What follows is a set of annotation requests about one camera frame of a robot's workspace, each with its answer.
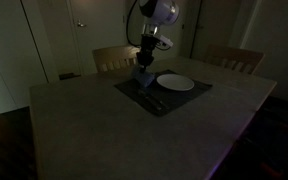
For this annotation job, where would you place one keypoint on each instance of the white round plate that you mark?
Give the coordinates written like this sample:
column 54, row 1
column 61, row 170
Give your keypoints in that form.
column 175, row 82

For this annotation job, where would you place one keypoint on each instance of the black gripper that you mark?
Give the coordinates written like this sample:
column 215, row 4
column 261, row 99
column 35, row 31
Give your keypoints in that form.
column 146, row 53

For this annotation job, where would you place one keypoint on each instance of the dark woven placemat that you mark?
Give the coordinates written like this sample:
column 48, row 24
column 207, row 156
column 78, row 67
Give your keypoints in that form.
column 170, row 98

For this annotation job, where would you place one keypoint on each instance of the light wooden slatted chair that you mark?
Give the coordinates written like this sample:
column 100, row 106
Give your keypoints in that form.
column 117, row 56
column 232, row 55

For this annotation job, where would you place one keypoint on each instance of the metal fork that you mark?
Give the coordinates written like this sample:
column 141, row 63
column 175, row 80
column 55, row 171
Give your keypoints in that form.
column 144, row 95

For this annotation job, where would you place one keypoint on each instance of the metal table knife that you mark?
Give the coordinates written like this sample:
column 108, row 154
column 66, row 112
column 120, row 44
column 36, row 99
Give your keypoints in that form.
column 157, row 100

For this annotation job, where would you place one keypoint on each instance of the white room door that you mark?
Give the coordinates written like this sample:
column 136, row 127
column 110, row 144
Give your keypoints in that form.
column 99, row 30

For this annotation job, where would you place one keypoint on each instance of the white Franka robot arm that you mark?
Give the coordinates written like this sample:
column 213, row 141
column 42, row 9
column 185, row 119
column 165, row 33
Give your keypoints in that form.
column 162, row 11

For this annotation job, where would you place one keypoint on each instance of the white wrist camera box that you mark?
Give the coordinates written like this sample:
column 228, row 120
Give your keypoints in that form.
column 164, row 40

